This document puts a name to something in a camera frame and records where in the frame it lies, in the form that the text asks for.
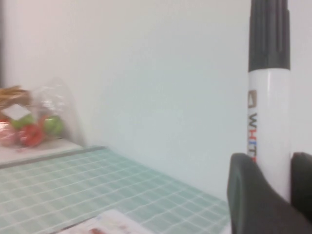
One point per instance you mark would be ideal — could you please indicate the green checked tablecloth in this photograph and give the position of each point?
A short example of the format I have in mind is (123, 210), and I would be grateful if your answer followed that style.
(109, 182)

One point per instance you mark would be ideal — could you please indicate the wooden basket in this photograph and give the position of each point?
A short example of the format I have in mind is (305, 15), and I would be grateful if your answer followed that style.
(12, 96)

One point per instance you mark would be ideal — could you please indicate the red toy fruit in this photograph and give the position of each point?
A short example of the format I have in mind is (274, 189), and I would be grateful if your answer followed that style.
(31, 135)

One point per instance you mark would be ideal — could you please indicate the red white map book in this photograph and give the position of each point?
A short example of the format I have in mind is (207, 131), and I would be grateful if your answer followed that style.
(109, 223)

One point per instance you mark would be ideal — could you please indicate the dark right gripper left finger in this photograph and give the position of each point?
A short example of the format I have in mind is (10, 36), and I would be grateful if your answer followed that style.
(251, 207)

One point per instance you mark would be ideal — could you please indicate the white marker black cap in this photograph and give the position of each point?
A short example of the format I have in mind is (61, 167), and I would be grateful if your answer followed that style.
(270, 109)

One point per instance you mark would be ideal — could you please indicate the clear plastic bag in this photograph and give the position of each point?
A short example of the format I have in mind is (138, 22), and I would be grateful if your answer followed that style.
(61, 102)

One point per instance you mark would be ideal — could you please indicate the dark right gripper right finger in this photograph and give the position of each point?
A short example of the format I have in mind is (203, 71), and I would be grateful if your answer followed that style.
(302, 182)

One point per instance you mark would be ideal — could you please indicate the green toy fruit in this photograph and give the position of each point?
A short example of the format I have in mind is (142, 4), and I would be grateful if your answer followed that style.
(23, 123)
(53, 125)

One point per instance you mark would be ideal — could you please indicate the dark vertical post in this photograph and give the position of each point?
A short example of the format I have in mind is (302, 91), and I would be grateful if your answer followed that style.
(1, 41)

